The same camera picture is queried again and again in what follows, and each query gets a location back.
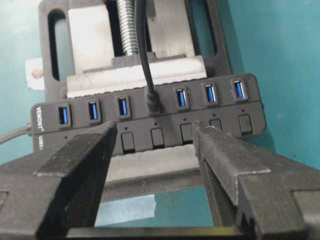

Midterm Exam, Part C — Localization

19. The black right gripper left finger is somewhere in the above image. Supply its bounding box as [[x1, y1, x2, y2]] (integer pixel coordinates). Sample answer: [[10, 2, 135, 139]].
[[0, 121, 117, 240]]

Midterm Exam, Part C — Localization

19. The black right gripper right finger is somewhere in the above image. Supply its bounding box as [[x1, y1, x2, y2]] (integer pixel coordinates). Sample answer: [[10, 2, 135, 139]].
[[192, 120, 320, 240]]

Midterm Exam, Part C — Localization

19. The black USB cable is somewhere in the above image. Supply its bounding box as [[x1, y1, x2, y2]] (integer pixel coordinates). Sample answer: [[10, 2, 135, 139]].
[[136, 0, 165, 117]]

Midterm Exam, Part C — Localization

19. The black multiport USB hub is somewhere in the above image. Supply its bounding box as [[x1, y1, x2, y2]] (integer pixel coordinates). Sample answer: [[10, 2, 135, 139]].
[[16, 73, 267, 156]]

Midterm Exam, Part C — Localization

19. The white paper label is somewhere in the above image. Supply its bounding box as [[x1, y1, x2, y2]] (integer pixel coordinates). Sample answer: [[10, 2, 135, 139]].
[[25, 57, 45, 91]]

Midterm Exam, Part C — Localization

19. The black bench vise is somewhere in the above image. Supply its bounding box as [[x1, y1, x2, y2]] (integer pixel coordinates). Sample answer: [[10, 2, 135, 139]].
[[37, 0, 236, 193]]

